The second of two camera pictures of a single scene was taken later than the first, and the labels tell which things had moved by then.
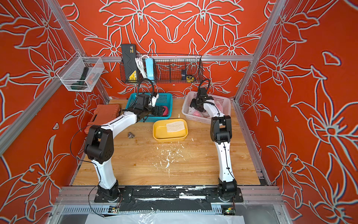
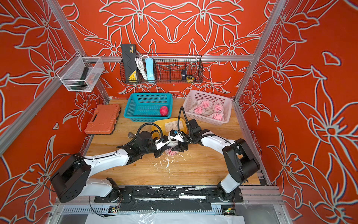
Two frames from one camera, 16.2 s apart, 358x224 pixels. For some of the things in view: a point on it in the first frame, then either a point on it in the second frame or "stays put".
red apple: x=166 y=111 stays put
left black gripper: x=156 y=113 -> x=159 y=153
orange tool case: x=103 y=114 stays put
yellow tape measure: x=189 y=79 stays put
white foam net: x=175 y=126 stays put
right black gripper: x=193 y=104 -> x=181 y=146
